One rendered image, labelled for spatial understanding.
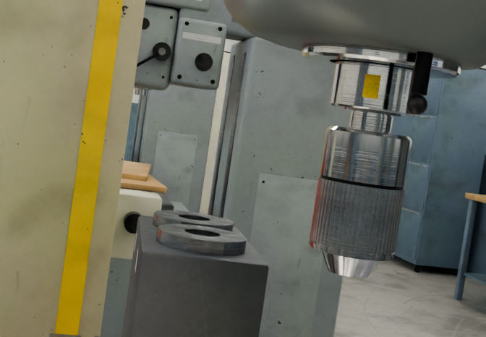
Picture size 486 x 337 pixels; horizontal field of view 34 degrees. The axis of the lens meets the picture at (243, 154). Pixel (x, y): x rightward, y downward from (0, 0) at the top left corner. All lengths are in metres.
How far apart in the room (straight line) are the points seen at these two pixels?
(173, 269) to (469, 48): 0.42
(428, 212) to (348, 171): 7.30
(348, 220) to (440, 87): 7.28
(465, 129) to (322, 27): 7.44
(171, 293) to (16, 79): 1.44
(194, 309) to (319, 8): 0.43
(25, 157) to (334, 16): 1.80
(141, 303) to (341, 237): 0.35
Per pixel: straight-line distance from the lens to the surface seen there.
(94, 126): 2.13
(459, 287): 6.85
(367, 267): 0.44
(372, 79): 0.42
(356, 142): 0.42
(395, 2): 0.37
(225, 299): 0.75
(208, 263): 0.74
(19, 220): 2.15
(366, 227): 0.42
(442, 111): 7.68
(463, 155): 7.82
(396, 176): 0.42
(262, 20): 0.40
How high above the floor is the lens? 1.27
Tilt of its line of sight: 3 degrees down
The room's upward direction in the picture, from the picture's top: 8 degrees clockwise
